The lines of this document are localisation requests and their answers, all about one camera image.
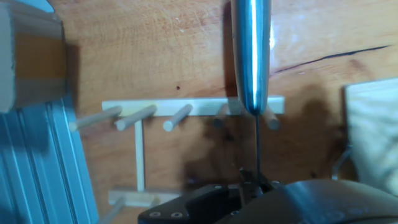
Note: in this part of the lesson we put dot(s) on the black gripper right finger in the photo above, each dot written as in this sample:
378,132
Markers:
267,185

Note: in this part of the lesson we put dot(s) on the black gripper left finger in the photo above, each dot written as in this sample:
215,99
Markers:
199,205

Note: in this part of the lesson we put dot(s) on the wooden peg rack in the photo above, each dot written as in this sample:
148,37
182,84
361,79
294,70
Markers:
199,106

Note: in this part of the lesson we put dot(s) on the wooden cutting board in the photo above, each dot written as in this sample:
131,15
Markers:
373,130

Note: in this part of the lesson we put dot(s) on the brown cardboard box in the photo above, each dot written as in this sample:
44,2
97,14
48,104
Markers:
34,56

